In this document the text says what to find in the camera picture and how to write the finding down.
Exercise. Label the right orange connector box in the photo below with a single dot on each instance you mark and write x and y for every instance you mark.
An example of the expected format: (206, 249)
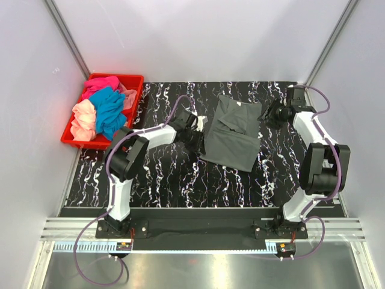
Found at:
(287, 247)

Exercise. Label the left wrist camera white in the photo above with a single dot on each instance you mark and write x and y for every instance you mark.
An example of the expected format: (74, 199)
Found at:
(199, 124)

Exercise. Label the corner aluminium post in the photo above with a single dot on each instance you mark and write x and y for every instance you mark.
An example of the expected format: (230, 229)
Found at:
(334, 36)
(67, 36)

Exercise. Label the left corner aluminium post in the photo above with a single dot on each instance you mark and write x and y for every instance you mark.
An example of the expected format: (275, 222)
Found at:
(67, 36)

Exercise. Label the peach orange t shirt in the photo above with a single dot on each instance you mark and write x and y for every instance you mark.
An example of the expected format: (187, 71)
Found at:
(83, 126)

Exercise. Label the magenta pink t shirt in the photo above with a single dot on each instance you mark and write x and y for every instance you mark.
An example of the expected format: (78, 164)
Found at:
(92, 86)

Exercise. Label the blue t shirt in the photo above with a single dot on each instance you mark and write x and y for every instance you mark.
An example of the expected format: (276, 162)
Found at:
(109, 106)

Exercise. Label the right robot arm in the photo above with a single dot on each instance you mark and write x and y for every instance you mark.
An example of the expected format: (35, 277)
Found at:
(323, 171)

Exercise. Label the orange connector box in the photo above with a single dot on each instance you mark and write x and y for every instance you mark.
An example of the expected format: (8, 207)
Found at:
(125, 245)
(287, 247)

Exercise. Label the right corner aluminium post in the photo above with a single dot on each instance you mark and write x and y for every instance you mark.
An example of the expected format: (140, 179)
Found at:
(334, 36)

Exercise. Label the left orange connector box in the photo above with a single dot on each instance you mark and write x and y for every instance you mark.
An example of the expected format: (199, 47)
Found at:
(125, 245)

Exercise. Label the light pink t shirt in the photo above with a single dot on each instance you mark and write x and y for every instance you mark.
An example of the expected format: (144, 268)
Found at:
(130, 95)

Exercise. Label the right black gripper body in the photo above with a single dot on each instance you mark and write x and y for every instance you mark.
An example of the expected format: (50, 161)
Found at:
(274, 114)

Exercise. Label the slotted white cable duct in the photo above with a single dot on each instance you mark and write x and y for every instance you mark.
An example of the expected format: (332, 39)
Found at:
(263, 247)

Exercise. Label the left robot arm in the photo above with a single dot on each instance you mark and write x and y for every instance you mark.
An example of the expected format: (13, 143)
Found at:
(125, 156)

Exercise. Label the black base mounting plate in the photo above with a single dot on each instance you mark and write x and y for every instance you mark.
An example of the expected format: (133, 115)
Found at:
(211, 227)

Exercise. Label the red plastic bin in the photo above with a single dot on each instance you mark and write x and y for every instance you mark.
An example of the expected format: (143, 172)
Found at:
(100, 142)

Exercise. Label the grey t shirt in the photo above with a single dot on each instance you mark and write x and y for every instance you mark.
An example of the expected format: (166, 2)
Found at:
(232, 139)

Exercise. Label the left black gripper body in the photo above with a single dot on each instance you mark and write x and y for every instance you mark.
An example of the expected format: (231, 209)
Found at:
(193, 141)

